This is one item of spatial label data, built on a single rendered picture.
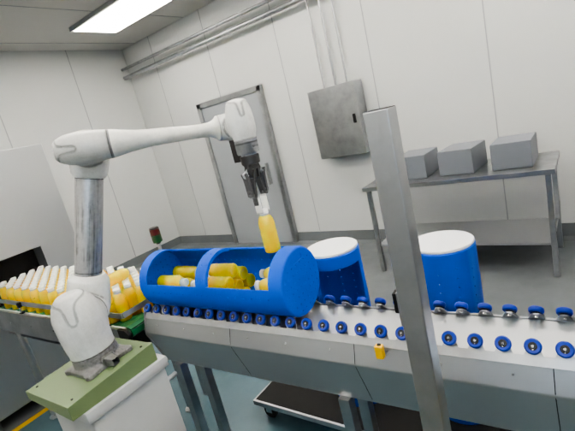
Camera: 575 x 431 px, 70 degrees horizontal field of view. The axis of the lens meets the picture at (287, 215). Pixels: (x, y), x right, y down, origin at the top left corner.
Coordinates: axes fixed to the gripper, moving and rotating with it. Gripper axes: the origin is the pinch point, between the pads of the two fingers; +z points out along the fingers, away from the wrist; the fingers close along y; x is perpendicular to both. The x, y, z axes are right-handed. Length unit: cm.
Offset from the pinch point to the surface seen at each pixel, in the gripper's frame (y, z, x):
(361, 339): -11, 50, -38
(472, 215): 328, 114, -14
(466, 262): 47, 45, -63
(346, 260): 44, 43, -9
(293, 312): -10.1, 41.9, -10.5
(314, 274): 9.8, 35.2, -10.5
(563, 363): -11, 50, -97
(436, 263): 41, 44, -52
